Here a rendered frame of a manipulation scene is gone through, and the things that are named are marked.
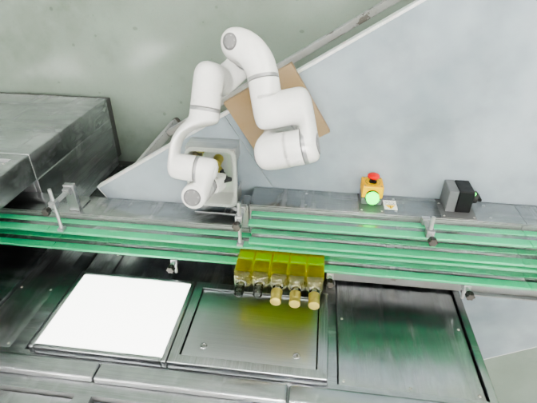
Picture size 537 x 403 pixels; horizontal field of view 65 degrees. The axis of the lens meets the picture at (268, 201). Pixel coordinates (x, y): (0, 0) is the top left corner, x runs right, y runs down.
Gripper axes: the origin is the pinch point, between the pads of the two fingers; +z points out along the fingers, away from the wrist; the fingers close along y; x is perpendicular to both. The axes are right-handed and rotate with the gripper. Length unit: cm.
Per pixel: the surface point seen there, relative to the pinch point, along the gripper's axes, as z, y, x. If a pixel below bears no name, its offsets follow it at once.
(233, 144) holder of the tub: -1.6, 6.2, 11.2
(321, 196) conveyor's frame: 2.9, 37.3, -5.5
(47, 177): 15, -73, -11
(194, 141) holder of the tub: -1.4, -7.3, 10.9
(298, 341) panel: -29, 34, -43
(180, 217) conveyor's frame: 0.2, -12.6, -17.2
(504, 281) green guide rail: -7, 99, -26
